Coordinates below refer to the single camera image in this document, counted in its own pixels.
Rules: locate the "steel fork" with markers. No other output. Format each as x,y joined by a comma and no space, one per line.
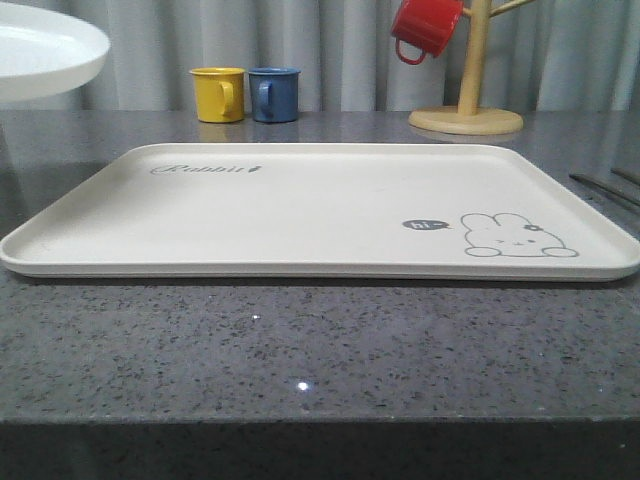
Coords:
608,198

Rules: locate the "blue enamel mug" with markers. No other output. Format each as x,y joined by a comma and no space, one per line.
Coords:
274,94

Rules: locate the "wooden mug tree stand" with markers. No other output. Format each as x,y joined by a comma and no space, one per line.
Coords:
468,117

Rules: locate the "yellow enamel mug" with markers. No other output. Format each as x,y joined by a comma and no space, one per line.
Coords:
219,94

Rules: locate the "red enamel mug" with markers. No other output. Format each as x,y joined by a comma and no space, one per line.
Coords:
426,25

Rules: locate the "white round plate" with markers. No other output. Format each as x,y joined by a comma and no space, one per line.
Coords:
44,53

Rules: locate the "cream rabbit serving tray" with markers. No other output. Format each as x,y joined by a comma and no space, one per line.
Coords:
322,210

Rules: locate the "steel chopstick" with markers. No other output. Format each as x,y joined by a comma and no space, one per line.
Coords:
627,175

